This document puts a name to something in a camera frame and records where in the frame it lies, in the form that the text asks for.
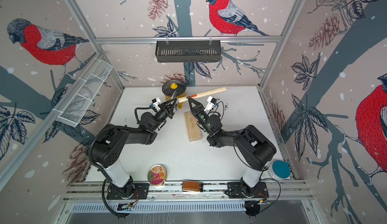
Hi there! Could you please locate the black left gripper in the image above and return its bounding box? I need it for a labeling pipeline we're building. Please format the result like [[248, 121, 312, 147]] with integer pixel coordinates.
[[151, 99, 177, 133]]

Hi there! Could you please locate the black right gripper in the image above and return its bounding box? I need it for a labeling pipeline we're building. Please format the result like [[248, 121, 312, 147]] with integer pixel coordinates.
[[191, 98, 213, 135]]

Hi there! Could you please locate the wooden handled claw hammer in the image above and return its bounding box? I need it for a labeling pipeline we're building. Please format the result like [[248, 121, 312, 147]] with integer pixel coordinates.
[[177, 87, 227, 104]]

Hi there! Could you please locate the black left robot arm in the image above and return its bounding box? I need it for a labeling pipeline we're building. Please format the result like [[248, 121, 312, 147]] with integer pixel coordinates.
[[86, 98, 178, 219]]

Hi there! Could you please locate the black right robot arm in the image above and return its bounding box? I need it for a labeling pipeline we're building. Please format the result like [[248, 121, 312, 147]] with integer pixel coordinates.
[[188, 98, 277, 199]]

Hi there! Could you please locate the yellow pot with glass lid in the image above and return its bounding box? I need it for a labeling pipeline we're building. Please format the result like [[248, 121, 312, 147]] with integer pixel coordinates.
[[162, 80, 186, 101]]

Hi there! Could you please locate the wooden block with nails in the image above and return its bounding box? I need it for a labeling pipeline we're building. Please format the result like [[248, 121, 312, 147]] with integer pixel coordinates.
[[184, 112, 202, 142]]

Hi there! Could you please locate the round decorated tin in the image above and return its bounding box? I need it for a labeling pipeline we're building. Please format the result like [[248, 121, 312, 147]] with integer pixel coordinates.
[[147, 165, 167, 186]]

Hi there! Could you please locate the small brown box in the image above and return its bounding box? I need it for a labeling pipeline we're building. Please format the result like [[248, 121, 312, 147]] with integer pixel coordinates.
[[181, 180, 203, 192]]

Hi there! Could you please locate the teal and white round container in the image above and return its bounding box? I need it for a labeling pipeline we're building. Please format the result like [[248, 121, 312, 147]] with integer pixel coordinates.
[[268, 160, 291, 180]]

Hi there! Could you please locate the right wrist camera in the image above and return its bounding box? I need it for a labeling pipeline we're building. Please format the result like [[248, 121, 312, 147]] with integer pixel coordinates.
[[205, 96, 218, 113]]

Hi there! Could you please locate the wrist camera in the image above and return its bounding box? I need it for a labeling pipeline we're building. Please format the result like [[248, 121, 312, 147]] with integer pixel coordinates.
[[205, 96, 218, 113], [150, 97, 162, 111]]

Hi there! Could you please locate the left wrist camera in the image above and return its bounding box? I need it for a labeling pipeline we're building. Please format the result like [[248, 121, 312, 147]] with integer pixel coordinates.
[[150, 97, 162, 111]]

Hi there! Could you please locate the black hanging wall basket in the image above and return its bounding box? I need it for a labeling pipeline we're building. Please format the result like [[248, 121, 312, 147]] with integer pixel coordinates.
[[155, 40, 221, 63]]

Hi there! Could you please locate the white wire mesh shelf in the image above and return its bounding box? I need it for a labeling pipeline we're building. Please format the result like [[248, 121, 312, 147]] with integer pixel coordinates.
[[56, 59, 113, 127]]

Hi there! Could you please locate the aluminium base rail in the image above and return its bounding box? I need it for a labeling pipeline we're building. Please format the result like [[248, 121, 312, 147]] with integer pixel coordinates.
[[63, 180, 313, 201]]

